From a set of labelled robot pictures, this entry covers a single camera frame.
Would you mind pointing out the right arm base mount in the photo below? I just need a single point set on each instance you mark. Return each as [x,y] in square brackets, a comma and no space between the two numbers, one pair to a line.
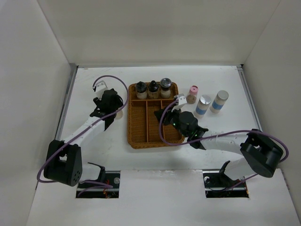
[218,185]

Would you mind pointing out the yellow cap spice bottle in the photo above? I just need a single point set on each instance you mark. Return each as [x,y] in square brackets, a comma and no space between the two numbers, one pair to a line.
[119,115]

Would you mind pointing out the brown wicker divided tray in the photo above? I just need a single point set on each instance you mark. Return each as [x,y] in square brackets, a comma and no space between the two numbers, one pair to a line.
[142,124]

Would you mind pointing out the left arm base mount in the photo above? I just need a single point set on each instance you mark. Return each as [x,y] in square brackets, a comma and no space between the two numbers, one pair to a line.
[97,182]

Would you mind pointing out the black cap white spice bottle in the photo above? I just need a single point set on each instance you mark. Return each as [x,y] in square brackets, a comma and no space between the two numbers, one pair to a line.
[141,90]

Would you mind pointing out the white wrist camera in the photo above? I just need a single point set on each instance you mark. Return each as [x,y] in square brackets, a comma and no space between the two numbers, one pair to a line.
[180,102]
[99,88]

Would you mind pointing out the pink cap spice bottle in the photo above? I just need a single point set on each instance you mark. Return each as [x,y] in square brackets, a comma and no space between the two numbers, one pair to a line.
[192,95]

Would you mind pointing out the black nozzle cap bottle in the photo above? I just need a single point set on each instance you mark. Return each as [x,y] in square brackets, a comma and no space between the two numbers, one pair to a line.
[153,90]

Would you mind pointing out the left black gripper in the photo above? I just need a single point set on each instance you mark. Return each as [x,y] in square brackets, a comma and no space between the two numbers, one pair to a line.
[98,101]

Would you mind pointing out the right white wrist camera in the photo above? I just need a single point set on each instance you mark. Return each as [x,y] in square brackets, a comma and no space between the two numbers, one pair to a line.
[180,102]

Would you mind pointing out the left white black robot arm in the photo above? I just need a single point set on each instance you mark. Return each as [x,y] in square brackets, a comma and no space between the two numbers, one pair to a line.
[64,158]

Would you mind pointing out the silver cap blue label jar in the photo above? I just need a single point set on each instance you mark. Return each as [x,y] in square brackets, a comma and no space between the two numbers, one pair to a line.
[202,106]

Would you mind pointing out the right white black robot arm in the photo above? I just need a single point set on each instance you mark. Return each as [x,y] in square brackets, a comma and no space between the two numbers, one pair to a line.
[260,152]

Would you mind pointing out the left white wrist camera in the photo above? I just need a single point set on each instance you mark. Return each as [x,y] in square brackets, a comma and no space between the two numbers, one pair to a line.
[99,88]

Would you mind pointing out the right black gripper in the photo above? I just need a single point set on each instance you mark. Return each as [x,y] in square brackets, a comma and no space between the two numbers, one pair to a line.
[168,114]

